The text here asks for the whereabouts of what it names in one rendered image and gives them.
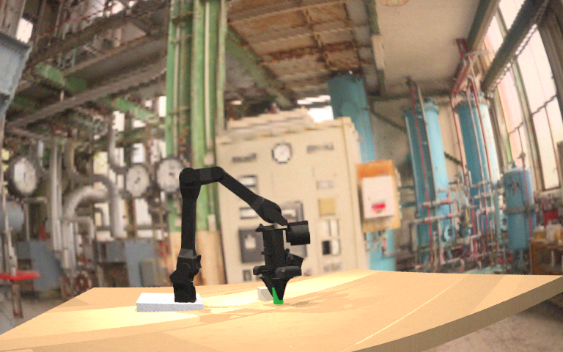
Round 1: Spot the green cylinder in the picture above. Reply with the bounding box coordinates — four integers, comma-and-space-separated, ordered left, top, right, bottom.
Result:
272, 287, 284, 305

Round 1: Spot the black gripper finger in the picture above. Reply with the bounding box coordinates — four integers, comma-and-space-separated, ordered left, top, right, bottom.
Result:
260, 276, 276, 296
271, 277, 293, 300

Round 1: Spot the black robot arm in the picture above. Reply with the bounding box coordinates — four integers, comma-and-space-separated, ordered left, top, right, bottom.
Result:
169, 166, 311, 303

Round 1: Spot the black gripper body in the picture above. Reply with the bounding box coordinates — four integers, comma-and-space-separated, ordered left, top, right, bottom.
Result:
253, 246, 302, 278

